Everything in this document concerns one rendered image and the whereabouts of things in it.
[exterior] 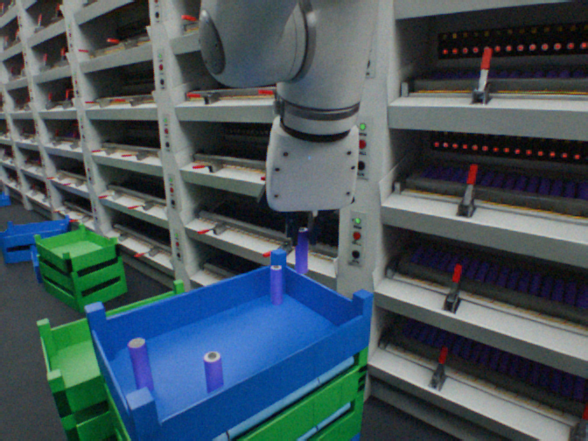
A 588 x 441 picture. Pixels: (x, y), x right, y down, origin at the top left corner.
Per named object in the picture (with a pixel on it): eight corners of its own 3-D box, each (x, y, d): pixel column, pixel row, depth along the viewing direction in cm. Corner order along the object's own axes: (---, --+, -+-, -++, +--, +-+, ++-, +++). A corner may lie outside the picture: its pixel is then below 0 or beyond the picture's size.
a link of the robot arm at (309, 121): (276, 111, 31) (276, 141, 33) (372, 111, 33) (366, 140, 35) (268, 76, 37) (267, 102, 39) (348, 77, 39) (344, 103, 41)
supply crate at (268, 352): (147, 478, 30) (131, 410, 27) (95, 359, 45) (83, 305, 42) (370, 346, 48) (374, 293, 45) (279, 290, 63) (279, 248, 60)
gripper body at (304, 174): (270, 130, 33) (268, 220, 40) (375, 129, 34) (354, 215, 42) (263, 96, 38) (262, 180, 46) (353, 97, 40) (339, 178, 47)
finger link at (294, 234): (275, 210, 42) (273, 248, 47) (301, 209, 43) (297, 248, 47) (272, 193, 45) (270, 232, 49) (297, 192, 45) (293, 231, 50)
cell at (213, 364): (213, 412, 36) (207, 363, 34) (206, 402, 38) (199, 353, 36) (228, 404, 37) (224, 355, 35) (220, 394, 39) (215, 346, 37)
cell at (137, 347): (125, 341, 37) (135, 388, 39) (130, 350, 36) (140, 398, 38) (142, 335, 38) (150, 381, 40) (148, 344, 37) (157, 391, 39)
